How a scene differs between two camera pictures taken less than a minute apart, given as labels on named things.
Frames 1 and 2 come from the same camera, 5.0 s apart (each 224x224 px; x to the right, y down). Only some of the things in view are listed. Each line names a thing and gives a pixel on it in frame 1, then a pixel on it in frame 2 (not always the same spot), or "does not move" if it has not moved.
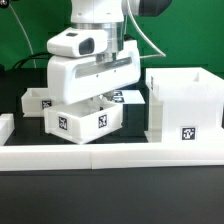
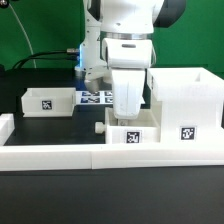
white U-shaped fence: [20, 157] does not move
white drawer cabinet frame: [184, 105] does not move
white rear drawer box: [34, 101] does not move
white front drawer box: [84, 121] → [143, 129]
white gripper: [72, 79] → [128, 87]
